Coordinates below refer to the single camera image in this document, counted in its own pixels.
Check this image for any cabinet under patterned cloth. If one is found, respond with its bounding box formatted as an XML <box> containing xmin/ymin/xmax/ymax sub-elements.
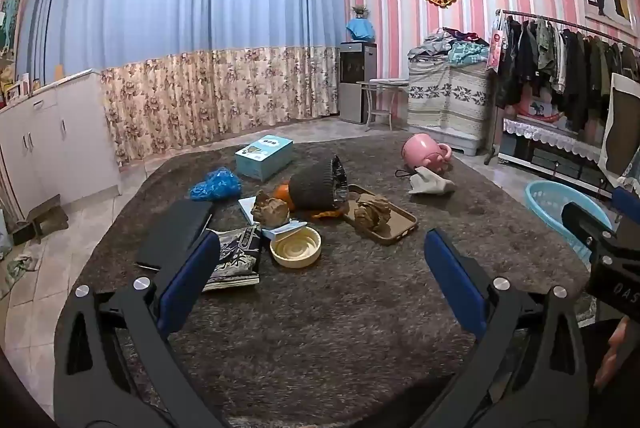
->
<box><xmin>406</xmin><ymin>58</ymin><xmax>493</xmax><ymax>156</ymax></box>

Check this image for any small wooden stool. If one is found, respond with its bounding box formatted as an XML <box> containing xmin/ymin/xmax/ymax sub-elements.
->
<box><xmin>12</xmin><ymin>194</ymin><xmax>68</xmax><ymax>245</ymax></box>

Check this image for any light blue plastic basket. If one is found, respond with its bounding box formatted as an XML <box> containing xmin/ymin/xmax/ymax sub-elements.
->
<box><xmin>525</xmin><ymin>181</ymin><xmax>613</xmax><ymax>264</ymax></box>

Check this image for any pile of folded clothes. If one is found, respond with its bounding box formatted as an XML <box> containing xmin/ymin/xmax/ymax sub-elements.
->
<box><xmin>407</xmin><ymin>27</ymin><xmax>491</xmax><ymax>66</ymax></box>

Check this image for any orange peel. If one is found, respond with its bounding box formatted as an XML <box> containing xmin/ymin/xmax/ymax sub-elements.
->
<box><xmin>272</xmin><ymin>183</ymin><xmax>296</xmax><ymax>210</ymax></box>

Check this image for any black white printed packet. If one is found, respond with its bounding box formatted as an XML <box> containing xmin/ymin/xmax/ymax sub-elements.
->
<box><xmin>202</xmin><ymin>227</ymin><xmax>262</xmax><ymax>293</ymax></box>

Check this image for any white paper packet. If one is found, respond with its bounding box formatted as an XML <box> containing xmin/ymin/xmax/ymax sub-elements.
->
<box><xmin>238</xmin><ymin>195</ymin><xmax>308</xmax><ymax>240</ymax></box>

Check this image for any white crumpled tissue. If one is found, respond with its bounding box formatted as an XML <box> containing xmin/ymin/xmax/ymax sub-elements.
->
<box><xmin>408</xmin><ymin>167</ymin><xmax>456</xmax><ymax>196</ymax></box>

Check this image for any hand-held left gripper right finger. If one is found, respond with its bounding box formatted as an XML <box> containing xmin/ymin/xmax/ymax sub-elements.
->
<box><xmin>424</xmin><ymin>228</ymin><xmax>591</xmax><ymax>428</ymax></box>

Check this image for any person's right hand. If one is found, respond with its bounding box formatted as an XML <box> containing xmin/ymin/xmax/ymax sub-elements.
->
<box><xmin>595</xmin><ymin>315</ymin><xmax>640</xmax><ymax>391</ymax></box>

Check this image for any small white side table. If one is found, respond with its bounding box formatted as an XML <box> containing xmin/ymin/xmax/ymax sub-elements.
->
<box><xmin>357</xmin><ymin>78</ymin><xmax>408</xmax><ymax>131</ymax></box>

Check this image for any black flat rectangular case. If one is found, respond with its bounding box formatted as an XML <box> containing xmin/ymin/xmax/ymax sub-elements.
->
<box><xmin>135</xmin><ymin>199</ymin><xmax>215</xmax><ymax>271</ymax></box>

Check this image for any blue and floral curtain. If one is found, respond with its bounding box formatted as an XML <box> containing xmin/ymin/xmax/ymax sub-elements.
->
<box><xmin>15</xmin><ymin>0</ymin><xmax>346</xmax><ymax>164</ymax></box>

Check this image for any cloth on floor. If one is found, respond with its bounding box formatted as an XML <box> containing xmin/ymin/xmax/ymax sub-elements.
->
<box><xmin>0</xmin><ymin>248</ymin><xmax>41</xmax><ymax>299</ymax></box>

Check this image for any metal clothes rack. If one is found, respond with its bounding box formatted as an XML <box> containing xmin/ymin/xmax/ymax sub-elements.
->
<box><xmin>492</xmin><ymin>8</ymin><xmax>640</xmax><ymax>165</ymax></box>

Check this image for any white cabinet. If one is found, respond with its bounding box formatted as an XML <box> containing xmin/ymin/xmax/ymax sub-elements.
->
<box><xmin>0</xmin><ymin>69</ymin><xmax>123</xmax><ymax>219</ymax></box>

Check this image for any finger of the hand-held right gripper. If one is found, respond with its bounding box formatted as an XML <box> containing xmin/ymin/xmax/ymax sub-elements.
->
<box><xmin>561</xmin><ymin>202</ymin><xmax>618</xmax><ymax>254</ymax></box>
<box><xmin>612</xmin><ymin>187</ymin><xmax>640</xmax><ymax>221</ymax></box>

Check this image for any blue plastic bag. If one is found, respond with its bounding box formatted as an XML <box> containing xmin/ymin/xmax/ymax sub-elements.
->
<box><xmin>189</xmin><ymin>167</ymin><xmax>242</xmax><ymax>202</ymax></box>

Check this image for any grey water dispenser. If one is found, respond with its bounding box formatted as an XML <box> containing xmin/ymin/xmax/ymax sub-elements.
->
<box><xmin>339</xmin><ymin>42</ymin><xmax>377</xmax><ymax>124</ymax></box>

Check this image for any white framed dark screen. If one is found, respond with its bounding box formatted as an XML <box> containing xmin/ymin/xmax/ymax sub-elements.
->
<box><xmin>597</xmin><ymin>73</ymin><xmax>640</xmax><ymax>195</ymax></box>

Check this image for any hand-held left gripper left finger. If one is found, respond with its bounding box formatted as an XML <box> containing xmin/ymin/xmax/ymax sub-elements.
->
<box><xmin>52</xmin><ymin>231</ymin><xmax>231</xmax><ymax>428</ymax></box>

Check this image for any pink hanging bag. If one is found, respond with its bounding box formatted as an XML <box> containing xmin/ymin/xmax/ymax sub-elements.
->
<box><xmin>486</xmin><ymin>21</ymin><xmax>507</xmax><ymax>72</ymax></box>

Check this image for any beige phone case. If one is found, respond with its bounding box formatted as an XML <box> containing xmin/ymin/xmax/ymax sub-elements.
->
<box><xmin>342</xmin><ymin>184</ymin><xmax>418</xmax><ymax>246</ymax></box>

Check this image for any blue bottle cover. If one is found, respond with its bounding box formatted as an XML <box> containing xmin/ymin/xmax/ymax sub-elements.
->
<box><xmin>346</xmin><ymin>18</ymin><xmax>376</xmax><ymax>43</ymax></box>

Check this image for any green wall picture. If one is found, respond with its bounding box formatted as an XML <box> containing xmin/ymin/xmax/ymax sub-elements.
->
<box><xmin>0</xmin><ymin>0</ymin><xmax>24</xmax><ymax>59</ymax></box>

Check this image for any teal cardboard box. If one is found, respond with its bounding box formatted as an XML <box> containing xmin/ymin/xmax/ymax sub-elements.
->
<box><xmin>235</xmin><ymin>134</ymin><xmax>295</xmax><ymax>181</ymax></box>

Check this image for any photo frame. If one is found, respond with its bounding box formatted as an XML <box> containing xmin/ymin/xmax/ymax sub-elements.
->
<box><xmin>4</xmin><ymin>76</ymin><xmax>32</xmax><ymax>105</ymax></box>

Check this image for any pink pig mug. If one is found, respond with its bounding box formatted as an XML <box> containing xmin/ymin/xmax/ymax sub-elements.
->
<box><xmin>401</xmin><ymin>133</ymin><xmax>453</xmax><ymax>174</ymax></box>

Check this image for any low cabinet with lace cloth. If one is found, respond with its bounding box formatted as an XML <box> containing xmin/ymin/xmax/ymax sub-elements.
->
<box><xmin>500</xmin><ymin>117</ymin><xmax>616</xmax><ymax>199</ymax></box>

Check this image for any row of hanging clothes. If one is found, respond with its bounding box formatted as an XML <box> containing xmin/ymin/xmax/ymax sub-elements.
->
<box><xmin>495</xmin><ymin>16</ymin><xmax>640</xmax><ymax>134</ymax></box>

